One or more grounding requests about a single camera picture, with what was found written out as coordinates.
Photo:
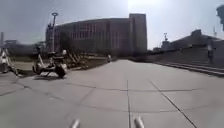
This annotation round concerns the person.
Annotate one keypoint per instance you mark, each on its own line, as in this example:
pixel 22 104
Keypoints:
pixel 109 58

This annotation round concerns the large brown building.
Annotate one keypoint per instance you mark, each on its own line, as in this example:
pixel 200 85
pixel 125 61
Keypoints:
pixel 106 35

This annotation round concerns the grey concrete slab pavement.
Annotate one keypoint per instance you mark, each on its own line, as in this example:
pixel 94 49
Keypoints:
pixel 110 96

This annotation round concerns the row of parked scooters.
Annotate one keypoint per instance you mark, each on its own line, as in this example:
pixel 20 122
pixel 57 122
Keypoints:
pixel 78 59

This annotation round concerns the robot's own part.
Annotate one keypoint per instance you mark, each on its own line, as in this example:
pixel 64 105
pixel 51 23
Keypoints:
pixel 138 122
pixel 75 124

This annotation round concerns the low dark building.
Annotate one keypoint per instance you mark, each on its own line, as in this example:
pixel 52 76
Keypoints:
pixel 193 46

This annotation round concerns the concrete steps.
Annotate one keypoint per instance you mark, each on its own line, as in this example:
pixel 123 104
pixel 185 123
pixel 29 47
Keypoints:
pixel 196 67

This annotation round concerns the tall lamp post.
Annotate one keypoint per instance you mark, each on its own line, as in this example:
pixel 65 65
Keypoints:
pixel 54 31

